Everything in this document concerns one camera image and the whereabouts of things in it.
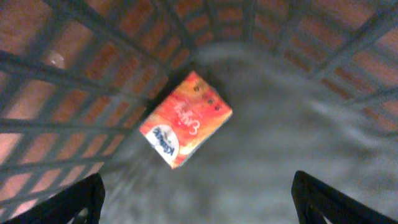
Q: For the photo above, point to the grey plastic mesh basket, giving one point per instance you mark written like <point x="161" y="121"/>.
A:
<point x="312" y="86"/>

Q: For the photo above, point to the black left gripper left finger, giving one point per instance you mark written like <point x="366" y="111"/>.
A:
<point x="79" y="203"/>

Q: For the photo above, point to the orange tissue pack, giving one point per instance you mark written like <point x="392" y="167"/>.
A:
<point x="187" y="117"/>

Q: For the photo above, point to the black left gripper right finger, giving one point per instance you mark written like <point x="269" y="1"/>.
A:
<point x="317" y="202"/>

